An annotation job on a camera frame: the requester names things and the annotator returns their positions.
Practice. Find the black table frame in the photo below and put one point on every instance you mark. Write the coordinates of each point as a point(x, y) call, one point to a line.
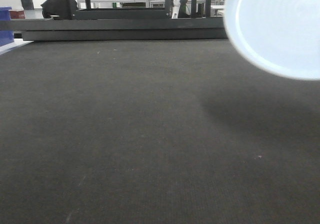
point(154, 22)

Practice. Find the red box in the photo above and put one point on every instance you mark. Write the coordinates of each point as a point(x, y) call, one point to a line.
point(17, 14)

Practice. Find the black bag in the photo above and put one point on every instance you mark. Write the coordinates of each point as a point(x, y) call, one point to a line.
point(54, 8)

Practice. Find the light blue round tray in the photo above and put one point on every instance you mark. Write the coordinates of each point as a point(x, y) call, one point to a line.
point(278, 36)

